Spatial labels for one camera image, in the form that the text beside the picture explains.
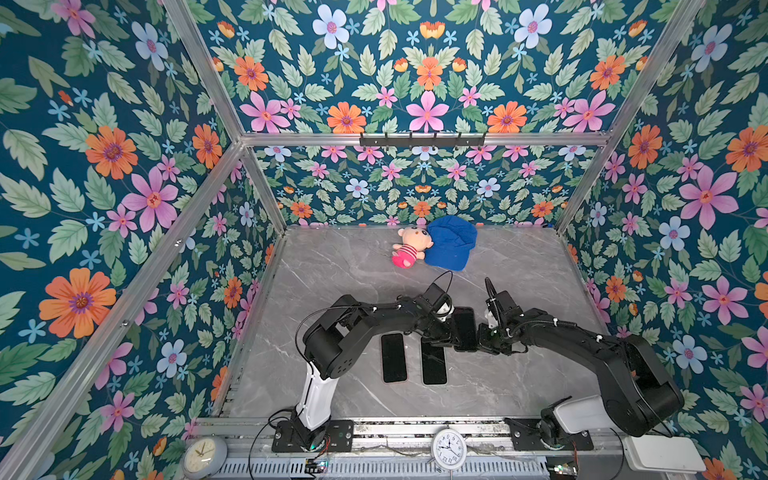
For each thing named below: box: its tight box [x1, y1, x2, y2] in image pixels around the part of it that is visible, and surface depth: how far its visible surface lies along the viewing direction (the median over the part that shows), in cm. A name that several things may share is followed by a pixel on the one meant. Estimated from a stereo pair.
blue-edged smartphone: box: [421, 337, 447, 385], surface depth 87 cm
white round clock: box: [432, 428, 467, 470], surface depth 70 cm
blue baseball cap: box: [424, 215, 478, 271], surface depth 113 cm
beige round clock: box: [182, 433, 228, 480], surface depth 69 cm
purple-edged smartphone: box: [381, 333, 407, 383], surface depth 87 cm
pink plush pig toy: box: [391, 226, 434, 269], surface depth 109 cm
